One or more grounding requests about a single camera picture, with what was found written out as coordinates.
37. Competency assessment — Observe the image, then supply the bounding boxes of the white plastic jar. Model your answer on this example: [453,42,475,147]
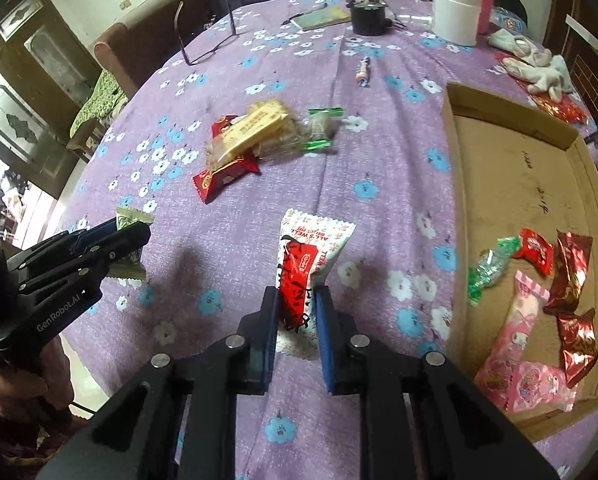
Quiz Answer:
[430,0,481,47]

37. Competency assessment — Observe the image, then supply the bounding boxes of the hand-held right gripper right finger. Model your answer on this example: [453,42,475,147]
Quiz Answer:
[315,285,562,480]

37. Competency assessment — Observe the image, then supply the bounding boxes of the small red candy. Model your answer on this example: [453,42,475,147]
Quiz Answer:
[512,228,555,277]

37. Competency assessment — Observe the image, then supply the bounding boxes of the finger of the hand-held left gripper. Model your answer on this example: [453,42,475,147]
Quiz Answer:
[16,221,152,296]
[6,217,122,271]

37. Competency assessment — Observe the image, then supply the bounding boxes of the green white snack packet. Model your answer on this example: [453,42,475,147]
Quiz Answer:
[104,207,155,281]

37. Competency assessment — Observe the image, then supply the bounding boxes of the small notebook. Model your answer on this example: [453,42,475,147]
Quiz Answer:
[281,2,352,31]

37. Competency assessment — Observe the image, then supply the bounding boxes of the cardboard tray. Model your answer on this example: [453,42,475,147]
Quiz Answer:
[439,81,598,441]

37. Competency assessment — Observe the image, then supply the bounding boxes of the pink striped candy packet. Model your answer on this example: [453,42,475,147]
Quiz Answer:
[474,270,552,406]

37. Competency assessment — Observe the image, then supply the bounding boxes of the red printed envelope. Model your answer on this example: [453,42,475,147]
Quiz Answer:
[494,51,591,125]

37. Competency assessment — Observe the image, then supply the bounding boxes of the person's left hand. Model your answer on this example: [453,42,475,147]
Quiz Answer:
[0,332,74,428]

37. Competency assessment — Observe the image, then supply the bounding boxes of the eyeglasses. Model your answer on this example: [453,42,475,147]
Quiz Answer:
[174,0,240,67]

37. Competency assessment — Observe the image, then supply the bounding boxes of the brown chair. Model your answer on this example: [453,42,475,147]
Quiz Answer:
[93,0,217,101]

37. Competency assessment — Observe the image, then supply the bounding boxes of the purple floral tablecloth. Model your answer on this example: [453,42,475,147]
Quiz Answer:
[61,0,598,480]

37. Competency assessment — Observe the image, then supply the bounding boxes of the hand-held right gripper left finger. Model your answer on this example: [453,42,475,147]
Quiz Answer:
[36,285,280,480]

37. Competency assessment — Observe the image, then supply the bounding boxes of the pink red snack packet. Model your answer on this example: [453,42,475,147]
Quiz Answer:
[489,360,577,413]

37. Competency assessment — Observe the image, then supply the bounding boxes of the small black device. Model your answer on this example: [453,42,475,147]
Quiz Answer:
[346,0,405,36]

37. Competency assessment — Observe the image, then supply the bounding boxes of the clear candy with green ends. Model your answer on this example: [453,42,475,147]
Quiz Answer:
[299,106,345,153]

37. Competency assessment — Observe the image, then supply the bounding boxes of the red packet with gold label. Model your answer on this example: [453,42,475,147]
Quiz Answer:
[193,116,261,205]

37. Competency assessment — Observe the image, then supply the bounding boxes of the dark red foil packet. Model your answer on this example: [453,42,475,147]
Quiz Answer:
[556,308,598,388]
[543,230,594,316]

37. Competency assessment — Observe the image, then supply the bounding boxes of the white red snack packet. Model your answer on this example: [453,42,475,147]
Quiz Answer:
[274,208,357,361]

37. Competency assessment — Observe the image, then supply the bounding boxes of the wooden cabinet with glass doors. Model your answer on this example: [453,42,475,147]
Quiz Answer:
[0,0,104,201]

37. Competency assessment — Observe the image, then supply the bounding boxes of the green floral cushion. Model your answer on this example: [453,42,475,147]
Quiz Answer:
[71,70,130,133]

